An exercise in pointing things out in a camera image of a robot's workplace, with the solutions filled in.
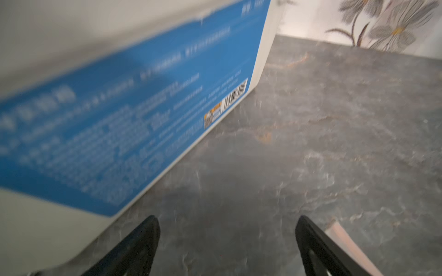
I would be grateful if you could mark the blue lid storage box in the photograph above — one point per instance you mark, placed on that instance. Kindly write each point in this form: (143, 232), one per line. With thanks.
(80, 147)

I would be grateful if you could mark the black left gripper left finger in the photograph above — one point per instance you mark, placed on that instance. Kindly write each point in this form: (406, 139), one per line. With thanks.
(134, 255)

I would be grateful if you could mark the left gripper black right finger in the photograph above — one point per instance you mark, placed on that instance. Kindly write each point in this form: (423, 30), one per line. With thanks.
(320, 255)

